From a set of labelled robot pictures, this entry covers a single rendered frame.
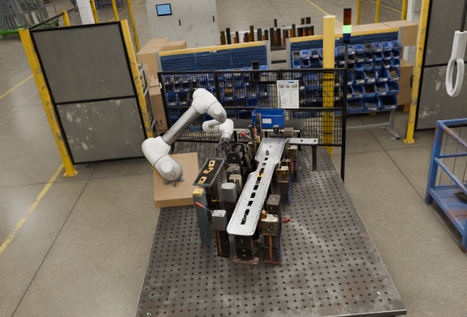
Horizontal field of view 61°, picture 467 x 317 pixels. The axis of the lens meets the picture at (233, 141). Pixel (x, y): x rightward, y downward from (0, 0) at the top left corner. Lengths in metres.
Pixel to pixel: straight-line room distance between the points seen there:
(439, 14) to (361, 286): 3.64
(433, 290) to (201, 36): 7.66
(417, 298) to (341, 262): 1.01
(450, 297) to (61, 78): 4.71
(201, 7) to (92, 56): 4.93
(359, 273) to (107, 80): 3.74
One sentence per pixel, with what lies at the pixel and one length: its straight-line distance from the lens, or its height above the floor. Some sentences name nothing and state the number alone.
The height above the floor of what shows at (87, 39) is 1.81.
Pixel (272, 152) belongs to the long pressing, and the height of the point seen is 1.00.
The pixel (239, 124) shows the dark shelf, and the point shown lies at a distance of 4.00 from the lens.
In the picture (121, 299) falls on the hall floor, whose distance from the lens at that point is 3.84.
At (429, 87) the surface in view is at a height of 0.76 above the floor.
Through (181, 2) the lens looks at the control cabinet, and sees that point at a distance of 9.72.
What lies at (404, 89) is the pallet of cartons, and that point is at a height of 0.38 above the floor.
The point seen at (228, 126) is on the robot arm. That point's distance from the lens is 3.72.
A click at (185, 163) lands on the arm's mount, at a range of 3.47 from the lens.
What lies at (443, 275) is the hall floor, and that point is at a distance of 3.94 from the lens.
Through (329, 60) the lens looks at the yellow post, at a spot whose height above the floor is 1.62.
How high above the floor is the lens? 2.68
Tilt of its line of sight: 27 degrees down
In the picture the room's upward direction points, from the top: 6 degrees counter-clockwise
